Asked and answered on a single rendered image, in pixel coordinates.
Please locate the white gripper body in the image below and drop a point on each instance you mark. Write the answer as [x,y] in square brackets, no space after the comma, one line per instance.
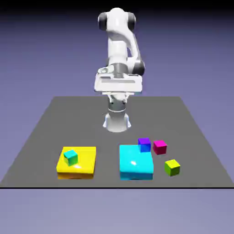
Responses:
[118,84]

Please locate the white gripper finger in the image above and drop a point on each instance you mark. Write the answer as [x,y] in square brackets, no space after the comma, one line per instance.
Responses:
[125,97]
[110,97]

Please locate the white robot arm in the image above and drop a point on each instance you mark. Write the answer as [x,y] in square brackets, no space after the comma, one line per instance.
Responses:
[117,32]

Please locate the small purple cube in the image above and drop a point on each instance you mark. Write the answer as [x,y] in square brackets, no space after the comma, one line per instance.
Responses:
[144,144]

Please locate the small magenta cube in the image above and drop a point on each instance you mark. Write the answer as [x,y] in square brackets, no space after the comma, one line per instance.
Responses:
[159,147]

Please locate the small teal cube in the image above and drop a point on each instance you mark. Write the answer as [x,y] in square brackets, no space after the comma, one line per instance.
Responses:
[71,157]

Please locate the small lime green cube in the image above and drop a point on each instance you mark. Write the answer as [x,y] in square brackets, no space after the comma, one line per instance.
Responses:
[172,167]

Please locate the large cyan box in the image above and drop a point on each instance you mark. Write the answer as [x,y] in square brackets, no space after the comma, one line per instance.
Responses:
[135,162]

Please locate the large yellow box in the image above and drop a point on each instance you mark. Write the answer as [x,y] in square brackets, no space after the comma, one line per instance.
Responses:
[76,161]

